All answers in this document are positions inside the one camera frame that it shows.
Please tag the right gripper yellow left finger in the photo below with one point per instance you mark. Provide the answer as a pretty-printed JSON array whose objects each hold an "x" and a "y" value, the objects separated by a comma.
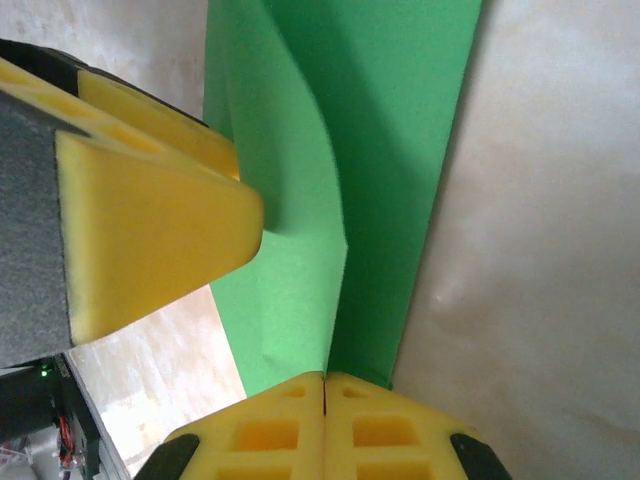
[{"x": 280, "y": 425}]

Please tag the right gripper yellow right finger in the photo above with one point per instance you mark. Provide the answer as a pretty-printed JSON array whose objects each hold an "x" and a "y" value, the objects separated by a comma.
[{"x": 390, "y": 425}]

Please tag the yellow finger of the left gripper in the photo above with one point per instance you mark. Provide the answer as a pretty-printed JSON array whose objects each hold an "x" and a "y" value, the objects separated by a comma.
[
  {"x": 150, "y": 120},
  {"x": 150, "y": 235}
]

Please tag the green square paper sheet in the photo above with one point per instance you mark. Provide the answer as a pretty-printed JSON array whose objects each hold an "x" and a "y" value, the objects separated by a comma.
[{"x": 380, "y": 150}]

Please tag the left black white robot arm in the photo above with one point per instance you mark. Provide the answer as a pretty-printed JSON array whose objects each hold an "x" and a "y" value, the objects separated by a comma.
[{"x": 25, "y": 395}]

